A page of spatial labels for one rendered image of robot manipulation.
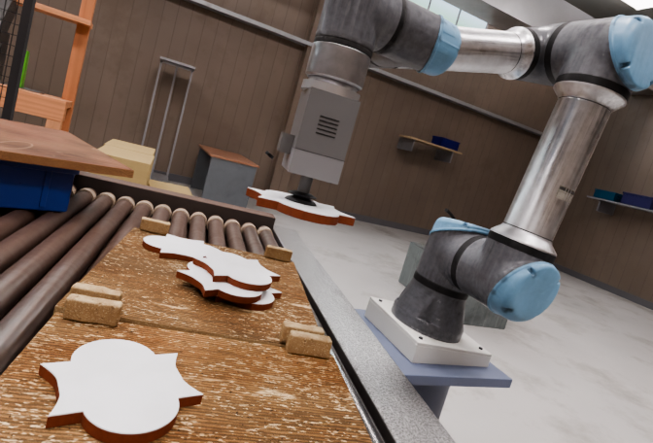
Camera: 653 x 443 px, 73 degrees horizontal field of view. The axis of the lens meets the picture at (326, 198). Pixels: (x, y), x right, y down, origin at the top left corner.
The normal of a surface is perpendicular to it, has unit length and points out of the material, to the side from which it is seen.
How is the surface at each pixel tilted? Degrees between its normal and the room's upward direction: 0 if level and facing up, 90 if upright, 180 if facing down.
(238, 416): 0
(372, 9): 93
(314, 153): 90
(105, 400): 0
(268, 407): 0
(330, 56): 90
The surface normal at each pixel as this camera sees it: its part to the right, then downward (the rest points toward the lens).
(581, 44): -0.87, -0.25
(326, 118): 0.19, 0.17
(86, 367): 0.27, -0.96
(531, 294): 0.37, 0.37
